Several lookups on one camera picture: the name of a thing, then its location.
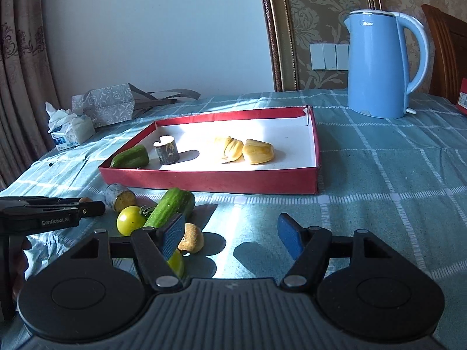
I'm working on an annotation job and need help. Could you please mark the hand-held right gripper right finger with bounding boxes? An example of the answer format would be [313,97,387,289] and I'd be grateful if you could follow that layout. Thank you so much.
[277,212,382,292]

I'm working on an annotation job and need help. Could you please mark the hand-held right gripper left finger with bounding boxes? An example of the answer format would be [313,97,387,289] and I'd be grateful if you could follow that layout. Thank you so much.
[75,213,187,292]

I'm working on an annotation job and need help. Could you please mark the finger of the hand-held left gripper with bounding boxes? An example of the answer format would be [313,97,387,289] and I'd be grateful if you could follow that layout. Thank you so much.
[47,200,106,221]
[0,196,84,206]

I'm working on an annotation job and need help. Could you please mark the green yellow tomato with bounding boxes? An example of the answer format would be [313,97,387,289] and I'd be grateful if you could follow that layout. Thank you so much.
[116,206,147,237]
[167,248,186,278]

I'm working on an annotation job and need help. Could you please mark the dark green cucumber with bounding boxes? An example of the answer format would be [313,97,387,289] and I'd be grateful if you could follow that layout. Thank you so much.
[143,188,196,231]

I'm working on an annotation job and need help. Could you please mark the sugarcane piece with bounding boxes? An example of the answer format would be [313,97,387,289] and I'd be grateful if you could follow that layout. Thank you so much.
[154,136,180,166]
[104,183,138,213]

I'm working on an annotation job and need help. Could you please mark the shallow red cardboard box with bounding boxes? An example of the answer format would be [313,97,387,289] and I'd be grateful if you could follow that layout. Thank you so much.
[98,105,322,195]

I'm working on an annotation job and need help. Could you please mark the person's left hand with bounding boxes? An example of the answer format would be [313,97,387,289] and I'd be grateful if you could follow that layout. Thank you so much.
[11,236,34,300]

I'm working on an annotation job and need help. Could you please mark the tissue pack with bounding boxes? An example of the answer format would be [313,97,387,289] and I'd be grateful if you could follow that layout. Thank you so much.
[45,101,96,152]

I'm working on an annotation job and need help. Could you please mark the grey patterned paper bag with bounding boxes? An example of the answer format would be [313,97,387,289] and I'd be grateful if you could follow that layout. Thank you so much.
[72,83,201,128]

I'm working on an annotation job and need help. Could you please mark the brown curtain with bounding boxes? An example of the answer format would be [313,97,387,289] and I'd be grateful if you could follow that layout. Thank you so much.
[0,0,75,192]

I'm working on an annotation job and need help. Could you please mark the blue electric kettle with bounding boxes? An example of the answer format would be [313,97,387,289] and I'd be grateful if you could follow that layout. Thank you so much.
[343,9,429,119]

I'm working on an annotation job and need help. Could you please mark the red carton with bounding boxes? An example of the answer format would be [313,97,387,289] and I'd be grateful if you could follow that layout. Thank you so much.
[458,78,467,116]

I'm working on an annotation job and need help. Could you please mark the brown wooden chair back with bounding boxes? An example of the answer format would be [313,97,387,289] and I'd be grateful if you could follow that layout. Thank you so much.
[421,3,467,106]

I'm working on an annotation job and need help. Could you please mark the white wall switch panel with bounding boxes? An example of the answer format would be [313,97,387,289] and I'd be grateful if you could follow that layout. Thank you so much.
[310,43,351,71]

